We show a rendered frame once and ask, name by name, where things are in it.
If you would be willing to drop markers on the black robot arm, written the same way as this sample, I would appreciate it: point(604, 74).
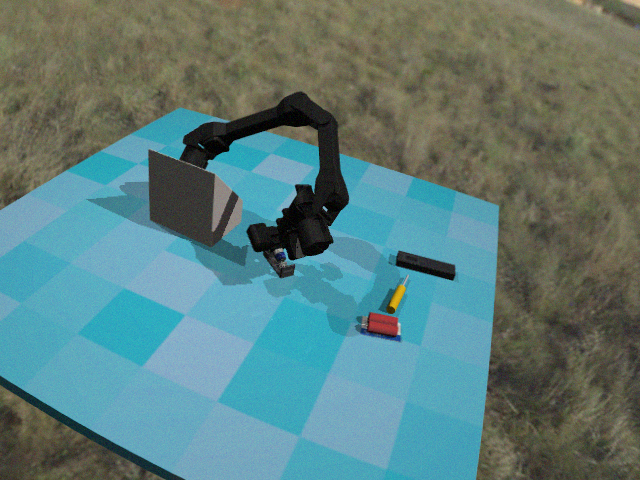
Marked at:
point(313, 236)

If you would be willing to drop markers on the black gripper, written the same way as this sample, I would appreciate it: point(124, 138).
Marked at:
point(263, 238)

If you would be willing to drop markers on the yellow screwdriver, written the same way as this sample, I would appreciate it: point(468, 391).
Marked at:
point(396, 298)

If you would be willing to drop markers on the blue and white battery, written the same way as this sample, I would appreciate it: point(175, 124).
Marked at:
point(279, 255)

